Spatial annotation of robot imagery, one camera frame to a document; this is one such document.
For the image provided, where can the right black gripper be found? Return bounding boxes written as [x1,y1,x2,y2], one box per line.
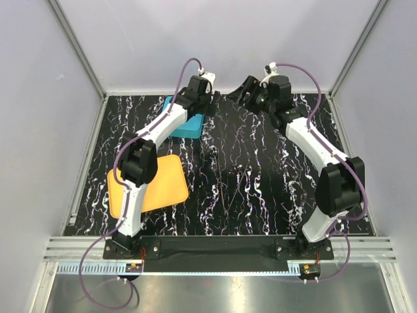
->
[225,76,276,116]

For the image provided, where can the teal box lid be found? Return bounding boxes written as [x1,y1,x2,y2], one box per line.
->
[160,103,205,142]

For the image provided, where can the metal tongs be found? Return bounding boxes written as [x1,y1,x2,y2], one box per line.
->
[218,149,252,215]

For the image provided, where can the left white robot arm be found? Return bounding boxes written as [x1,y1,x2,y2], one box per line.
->
[111,72,217,258]

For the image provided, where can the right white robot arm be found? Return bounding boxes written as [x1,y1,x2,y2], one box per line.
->
[227,74,367,259]

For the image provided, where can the yellow plastic tray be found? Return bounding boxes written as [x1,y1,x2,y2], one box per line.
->
[107,155,189,218]

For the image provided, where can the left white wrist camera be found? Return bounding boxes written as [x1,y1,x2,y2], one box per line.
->
[198,68,216,94]

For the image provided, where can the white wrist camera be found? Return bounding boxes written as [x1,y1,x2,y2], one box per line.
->
[259,62,279,87]
[198,68,216,94]

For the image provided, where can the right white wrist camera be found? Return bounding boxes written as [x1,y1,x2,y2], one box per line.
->
[259,62,279,87]

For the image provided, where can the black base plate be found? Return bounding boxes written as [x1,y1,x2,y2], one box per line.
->
[103,235,334,274]

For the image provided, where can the aluminium frame rail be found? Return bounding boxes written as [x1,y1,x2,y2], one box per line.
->
[46,0,106,99]

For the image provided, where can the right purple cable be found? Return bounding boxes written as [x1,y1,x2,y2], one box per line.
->
[275,61,369,283]

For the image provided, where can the purple cable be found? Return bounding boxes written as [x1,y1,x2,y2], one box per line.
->
[78,57,206,307]
[275,61,369,283]

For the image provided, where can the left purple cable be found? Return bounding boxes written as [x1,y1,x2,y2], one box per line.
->
[78,57,206,307]

